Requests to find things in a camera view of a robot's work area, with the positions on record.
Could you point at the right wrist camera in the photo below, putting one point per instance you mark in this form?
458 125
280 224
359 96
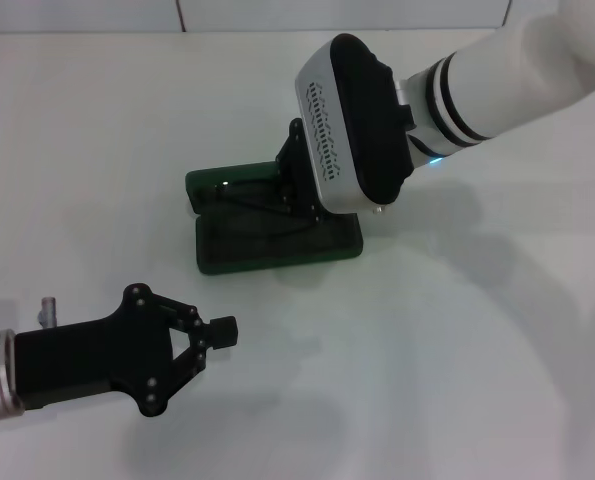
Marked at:
362 130

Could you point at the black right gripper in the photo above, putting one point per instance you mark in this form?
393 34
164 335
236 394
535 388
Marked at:
297 135

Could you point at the black glasses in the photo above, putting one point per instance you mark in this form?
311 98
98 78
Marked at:
257 202

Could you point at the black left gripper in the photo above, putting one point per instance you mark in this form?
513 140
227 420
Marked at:
102 355

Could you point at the green glasses case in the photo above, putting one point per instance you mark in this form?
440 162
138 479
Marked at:
237 265

